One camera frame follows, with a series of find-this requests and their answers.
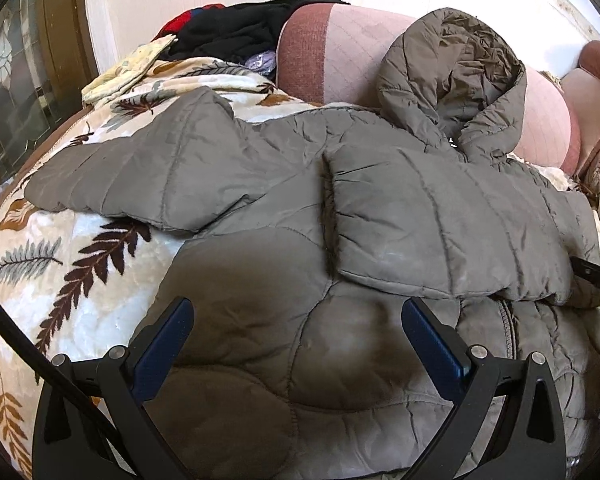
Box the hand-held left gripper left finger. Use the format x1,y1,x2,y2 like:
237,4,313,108
32,296,196,480

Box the grey quilted hooded jacket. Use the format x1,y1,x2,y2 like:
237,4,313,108
24,7,600,480

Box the black clothes pile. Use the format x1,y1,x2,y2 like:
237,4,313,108
167,0,351,63

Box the pink sofa backrest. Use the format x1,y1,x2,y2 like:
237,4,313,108
275,2,583,171

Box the black cable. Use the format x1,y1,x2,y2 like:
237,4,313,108
0,280,123,453

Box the wooden door with glass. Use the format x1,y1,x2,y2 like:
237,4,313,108
0,0,98,201

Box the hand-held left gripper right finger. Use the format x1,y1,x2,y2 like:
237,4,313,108
401,297,567,480

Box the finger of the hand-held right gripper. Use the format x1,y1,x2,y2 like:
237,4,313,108
570,255,600,302

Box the leaf print blanket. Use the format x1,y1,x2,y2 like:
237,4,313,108
0,56,600,480

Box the pink sofa armrest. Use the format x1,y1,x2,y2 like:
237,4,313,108
560,40,600,176

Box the small purple cloth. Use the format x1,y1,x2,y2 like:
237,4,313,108
243,50,278,78

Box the pale yellow floral cloth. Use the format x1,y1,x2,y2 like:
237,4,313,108
81,35,177,108

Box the red garment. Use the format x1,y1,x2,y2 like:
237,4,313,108
152,4,226,41

